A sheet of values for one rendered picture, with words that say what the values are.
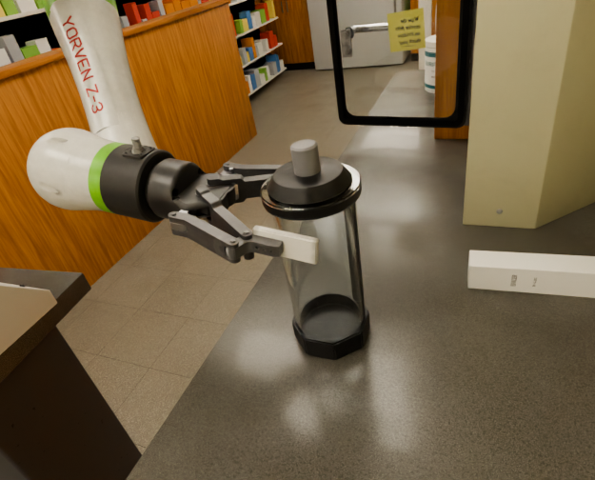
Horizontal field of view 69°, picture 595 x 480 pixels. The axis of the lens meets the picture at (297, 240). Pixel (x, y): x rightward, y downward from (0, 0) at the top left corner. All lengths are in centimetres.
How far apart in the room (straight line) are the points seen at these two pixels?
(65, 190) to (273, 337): 33
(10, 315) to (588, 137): 92
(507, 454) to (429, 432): 7
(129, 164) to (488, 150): 51
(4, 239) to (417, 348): 205
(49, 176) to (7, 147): 175
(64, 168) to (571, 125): 69
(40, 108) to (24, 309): 176
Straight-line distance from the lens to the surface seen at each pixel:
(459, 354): 57
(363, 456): 49
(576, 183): 82
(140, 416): 188
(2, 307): 79
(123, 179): 55
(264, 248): 44
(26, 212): 241
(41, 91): 250
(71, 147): 61
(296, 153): 44
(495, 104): 70
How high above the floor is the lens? 137
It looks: 34 degrees down
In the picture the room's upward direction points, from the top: 11 degrees counter-clockwise
